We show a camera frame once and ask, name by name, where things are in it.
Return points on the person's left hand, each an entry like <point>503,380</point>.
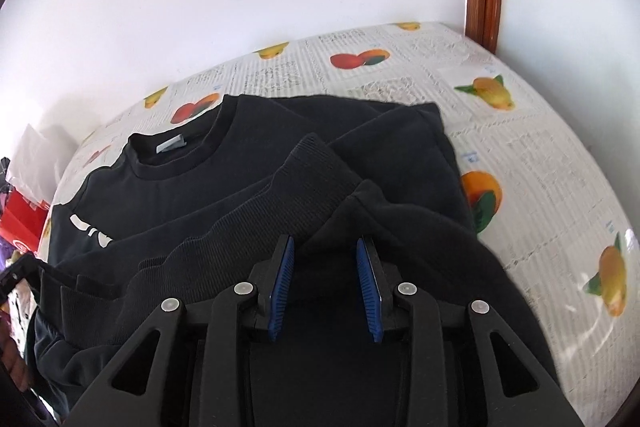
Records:
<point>11,352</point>

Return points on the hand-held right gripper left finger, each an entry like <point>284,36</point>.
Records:
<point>280,287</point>

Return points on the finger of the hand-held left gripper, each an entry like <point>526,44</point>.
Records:
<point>17,279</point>

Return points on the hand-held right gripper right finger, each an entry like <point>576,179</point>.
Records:
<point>367,287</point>

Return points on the red paper shopping bag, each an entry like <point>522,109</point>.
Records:
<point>22,222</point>

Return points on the fruit print tablecloth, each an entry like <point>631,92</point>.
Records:
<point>540,187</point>

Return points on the white plastic bag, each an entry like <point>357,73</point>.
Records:
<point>40,162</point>

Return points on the black sweatshirt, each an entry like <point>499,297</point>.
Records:
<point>350,167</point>

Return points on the white patterned cloth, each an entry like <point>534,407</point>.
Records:
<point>22,312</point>

